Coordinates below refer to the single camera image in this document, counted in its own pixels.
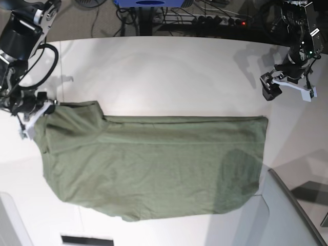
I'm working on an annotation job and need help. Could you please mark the green t-shirt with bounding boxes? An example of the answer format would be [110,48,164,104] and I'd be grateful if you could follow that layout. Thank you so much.
[34,101,269,222]

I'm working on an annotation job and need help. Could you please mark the black power strip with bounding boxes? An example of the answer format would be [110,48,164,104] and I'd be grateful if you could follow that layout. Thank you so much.
[163,13,246,26]

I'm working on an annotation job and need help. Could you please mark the grey table leg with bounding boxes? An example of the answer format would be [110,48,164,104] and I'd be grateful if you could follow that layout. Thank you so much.
[137,7,155,36]

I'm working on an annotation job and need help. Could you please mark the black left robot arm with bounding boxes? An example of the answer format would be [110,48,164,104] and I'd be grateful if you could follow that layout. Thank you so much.
[258,1,323,101]

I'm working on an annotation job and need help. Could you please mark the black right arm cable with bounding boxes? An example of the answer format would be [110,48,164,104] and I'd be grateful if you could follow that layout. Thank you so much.
[12,43,59,90]

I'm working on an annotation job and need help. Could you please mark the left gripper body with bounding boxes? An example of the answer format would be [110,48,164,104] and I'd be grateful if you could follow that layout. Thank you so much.
[260,51,312,100]

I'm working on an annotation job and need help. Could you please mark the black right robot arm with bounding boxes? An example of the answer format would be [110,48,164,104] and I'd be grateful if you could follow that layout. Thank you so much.
[1,1,62,116]

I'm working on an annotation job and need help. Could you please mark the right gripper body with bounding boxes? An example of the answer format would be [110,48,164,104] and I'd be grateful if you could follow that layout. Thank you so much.
[1,91,55,117]

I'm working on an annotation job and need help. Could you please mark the blue plastic bin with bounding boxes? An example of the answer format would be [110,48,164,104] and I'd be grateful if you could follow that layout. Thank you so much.
[114,0,184,8]

